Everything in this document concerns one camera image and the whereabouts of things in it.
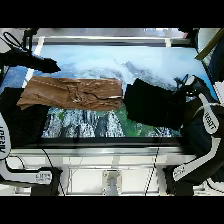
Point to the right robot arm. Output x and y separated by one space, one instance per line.
208 120

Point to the black garment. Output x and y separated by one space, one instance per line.
23 116
150 103

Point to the silver frame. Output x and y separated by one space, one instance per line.
112 181

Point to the brown pants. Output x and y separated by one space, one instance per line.
66 95

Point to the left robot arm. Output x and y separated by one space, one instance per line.
4 140

